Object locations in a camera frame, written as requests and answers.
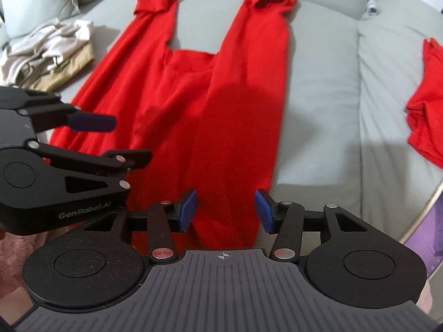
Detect purple rug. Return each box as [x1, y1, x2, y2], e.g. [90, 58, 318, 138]
[403, 194, 443, 281]

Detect grey pillow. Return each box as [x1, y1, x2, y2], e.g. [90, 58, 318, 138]
[0, 0, 82, 40]

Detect grey sofa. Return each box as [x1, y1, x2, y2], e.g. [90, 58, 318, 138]
[0, 0, 443, 250]

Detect pink fluffy cloth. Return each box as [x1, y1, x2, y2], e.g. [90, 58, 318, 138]
[0, 228, 52, 300]

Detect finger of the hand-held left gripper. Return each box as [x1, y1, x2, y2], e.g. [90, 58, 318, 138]
[17, 90, 117, 134]
[29, 140, 153, 196]

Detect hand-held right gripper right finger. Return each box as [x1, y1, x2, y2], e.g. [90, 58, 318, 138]
[254, 188, 371, 261]

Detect cream crumpled garment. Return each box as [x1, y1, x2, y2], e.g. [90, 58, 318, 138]
[0, 19, 94, 87]

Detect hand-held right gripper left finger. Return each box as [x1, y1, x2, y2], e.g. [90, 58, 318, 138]
[71, 188, 199, 263]

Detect white cable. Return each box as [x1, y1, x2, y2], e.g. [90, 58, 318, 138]
[362, 0, 412, 18]

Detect red pants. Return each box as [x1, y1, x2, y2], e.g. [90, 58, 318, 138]
[48, 0, 298, 250]

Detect red shirt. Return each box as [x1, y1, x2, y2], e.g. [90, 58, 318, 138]
[405, 38, 443, 170]

